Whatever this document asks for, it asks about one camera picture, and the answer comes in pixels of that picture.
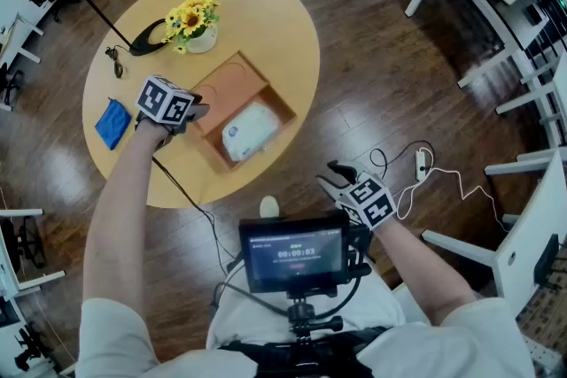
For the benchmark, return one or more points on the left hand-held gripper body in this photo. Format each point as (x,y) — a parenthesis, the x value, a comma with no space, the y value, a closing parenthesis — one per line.
(164,99)

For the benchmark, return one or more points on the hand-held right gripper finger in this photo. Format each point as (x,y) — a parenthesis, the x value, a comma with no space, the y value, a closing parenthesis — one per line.
(332,189)
(345,173)

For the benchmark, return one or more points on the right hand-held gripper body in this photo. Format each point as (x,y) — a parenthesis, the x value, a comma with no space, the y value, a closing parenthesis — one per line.
(370,201)

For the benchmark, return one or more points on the person's left forearm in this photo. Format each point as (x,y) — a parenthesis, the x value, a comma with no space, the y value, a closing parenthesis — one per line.
(117,208)

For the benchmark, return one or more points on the person's right forearm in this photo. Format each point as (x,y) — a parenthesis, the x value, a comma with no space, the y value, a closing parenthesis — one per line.
(421,274)

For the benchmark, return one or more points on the white plastic packet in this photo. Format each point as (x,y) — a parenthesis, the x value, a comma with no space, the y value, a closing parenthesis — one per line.
(250,130)

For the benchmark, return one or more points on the blue cloth pouch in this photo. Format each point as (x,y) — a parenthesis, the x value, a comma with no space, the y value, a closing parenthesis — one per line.
(113,121)

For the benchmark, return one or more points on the person's white shoe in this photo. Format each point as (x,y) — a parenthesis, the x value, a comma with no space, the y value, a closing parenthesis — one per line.
(269,207)

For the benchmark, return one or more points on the white flower pot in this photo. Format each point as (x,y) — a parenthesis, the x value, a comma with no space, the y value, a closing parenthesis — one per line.
(204,40)

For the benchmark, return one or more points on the black chest monitor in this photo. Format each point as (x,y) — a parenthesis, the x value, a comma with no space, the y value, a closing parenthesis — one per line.
(294,254)

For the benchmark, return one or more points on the yellow sunflower bouquet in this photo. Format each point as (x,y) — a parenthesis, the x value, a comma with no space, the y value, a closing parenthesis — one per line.
(191,17)

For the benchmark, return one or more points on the black chest harness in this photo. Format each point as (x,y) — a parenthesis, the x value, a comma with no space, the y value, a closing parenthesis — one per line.
(336,345)

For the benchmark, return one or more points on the person's white shirt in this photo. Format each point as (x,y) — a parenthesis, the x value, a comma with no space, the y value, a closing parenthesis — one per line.
(443,349)

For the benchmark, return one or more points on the black monitor mount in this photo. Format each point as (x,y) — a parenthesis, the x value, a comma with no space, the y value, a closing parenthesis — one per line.
(305,316)

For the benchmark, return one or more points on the white perforated rail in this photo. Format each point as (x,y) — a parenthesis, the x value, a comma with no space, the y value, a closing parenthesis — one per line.
(538,352)

